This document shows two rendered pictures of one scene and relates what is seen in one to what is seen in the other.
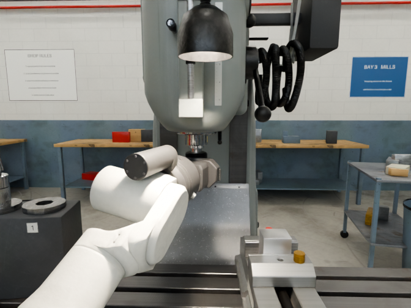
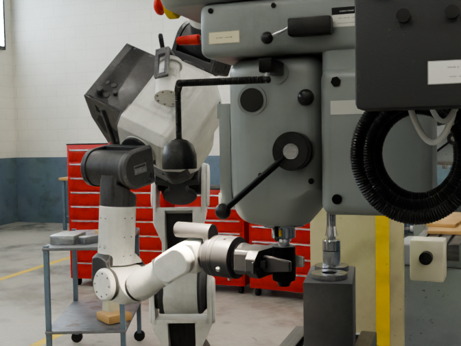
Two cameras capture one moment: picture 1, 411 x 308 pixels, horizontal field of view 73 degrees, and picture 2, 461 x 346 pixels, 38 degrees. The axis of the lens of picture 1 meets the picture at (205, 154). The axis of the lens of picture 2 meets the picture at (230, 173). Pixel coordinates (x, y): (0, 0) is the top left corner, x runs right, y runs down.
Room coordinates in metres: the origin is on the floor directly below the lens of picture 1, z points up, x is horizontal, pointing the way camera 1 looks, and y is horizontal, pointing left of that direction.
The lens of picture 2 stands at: (0.89, -1.26, 1.48)
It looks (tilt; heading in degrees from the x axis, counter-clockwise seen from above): 3 degrees down; 107
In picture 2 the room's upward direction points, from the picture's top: 1 degrees counter-clockwise
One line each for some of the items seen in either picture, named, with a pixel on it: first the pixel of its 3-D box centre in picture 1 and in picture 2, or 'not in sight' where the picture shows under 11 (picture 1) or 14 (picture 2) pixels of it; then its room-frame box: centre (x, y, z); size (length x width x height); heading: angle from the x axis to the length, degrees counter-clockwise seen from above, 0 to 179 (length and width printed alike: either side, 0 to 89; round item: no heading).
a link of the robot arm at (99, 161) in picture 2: not in sight; (114, 178); (0.12, 0.21, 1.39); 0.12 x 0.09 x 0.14; 164
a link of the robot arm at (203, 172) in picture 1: (180, 178); (245, 259); (0.51, 0.05, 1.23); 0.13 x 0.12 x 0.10; 73
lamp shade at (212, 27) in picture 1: (205, 32); (179, 153); (0.38, 0.00, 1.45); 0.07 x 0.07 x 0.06
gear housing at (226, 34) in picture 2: not in sight; (301, 33); (0.63, 0.02, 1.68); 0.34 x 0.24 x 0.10; 178
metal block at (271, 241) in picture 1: (274, 245); not in sight; (0.59, -0.15, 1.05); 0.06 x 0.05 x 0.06; 89
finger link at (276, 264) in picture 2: not in sight; (275, 265); (0.58, -0.01, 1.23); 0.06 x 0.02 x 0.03; 163
